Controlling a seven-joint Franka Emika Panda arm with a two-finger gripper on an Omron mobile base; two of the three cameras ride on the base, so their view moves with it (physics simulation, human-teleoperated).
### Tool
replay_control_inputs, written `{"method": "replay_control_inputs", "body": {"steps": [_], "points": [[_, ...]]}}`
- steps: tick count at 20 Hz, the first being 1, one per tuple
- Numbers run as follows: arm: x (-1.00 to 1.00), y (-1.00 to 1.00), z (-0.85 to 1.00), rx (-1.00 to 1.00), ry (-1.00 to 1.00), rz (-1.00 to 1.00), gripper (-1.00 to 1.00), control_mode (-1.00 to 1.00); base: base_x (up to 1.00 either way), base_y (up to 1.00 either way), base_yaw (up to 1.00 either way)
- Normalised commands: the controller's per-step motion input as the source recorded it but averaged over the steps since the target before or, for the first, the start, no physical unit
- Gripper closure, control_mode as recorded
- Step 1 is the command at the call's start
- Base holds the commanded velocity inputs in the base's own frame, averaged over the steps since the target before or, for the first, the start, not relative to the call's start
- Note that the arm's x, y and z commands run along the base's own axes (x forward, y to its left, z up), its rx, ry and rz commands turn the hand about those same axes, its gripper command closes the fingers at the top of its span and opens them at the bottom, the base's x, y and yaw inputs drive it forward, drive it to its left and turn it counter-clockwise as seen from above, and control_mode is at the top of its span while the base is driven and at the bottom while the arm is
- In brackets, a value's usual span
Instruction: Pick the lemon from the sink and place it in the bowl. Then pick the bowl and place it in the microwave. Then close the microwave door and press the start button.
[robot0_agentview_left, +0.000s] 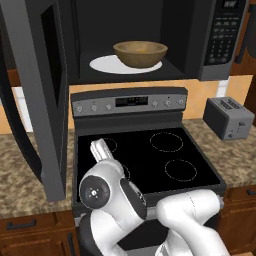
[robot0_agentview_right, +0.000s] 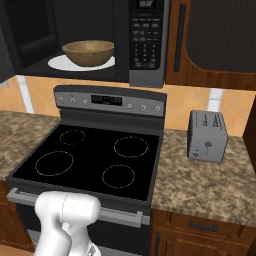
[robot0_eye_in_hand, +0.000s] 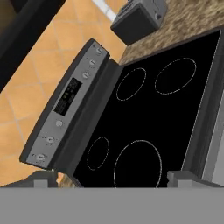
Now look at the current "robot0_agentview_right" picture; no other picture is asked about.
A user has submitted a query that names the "brown wooden base cupboard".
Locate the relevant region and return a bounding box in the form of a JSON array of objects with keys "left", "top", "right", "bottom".
[{"left": 0, "top": 179, "right": 36, "bottom": 253}]

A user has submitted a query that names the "brown wooden base cupboard door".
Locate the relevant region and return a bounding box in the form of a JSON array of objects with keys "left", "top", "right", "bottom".
[{"left": 149, "top": 228, "right": 256, "bottom": 256}]

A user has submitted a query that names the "wooden bowl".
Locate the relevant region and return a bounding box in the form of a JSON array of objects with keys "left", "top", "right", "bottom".
[{"left": 62, "top": 40, "right": 115, "bottom": 67}]

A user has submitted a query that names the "black microwave oven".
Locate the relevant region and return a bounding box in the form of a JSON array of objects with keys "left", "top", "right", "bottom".
[{"left": 0, "top": 0, "right": 171, "bottom": 89}]

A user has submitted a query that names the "black microwave door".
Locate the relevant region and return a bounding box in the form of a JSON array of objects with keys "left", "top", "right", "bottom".
[{"left": 0, "top": 0, "right": 24, "bottom": 84}]

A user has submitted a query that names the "black drawer handle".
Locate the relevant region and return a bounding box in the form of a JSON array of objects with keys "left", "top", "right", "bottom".
[{"left": 189, "top": 219, "right": 219, "bottom": 233}]

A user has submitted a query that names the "grey toaster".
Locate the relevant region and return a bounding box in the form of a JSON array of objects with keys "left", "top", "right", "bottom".
[{"left": 186, "top": 109, "right": 229, "bottom": 164}]

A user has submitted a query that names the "black base cupboard handle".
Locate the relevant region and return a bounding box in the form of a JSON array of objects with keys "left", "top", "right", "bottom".
[{"left": 154, "top": 232, "right": 161, "bottom": 256}]

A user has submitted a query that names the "brown cupboard door dark panel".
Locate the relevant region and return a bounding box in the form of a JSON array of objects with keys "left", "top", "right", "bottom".
[{"left": 164, "top": 0, "right": 256, "bottom": 92}]

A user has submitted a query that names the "black and grey stove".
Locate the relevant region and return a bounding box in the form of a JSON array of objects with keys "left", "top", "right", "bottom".
[{"left": 5, "top": 84, "right": 168, "bottom": 256}]

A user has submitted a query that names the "grey oven door handle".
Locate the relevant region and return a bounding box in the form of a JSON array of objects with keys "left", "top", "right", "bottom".
[{"left": 7, "top": 187, "right": 144, "bottom": 229}]

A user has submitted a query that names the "white microwave turntable plate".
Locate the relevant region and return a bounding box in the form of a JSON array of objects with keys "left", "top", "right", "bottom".
[{"left": 47, "top": 54, "right": 116, "bottom": 72}]

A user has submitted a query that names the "brown wooden drawer front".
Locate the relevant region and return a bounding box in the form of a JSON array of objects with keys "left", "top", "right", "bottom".
[{"left": 151, "top": 209, "right": 256, "bottom": 248}]

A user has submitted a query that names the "black cupboard door handle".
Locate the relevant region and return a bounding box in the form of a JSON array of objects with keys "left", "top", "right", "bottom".
[{"left": 173, "top": 3, "right": 187, "bottom": 73}]

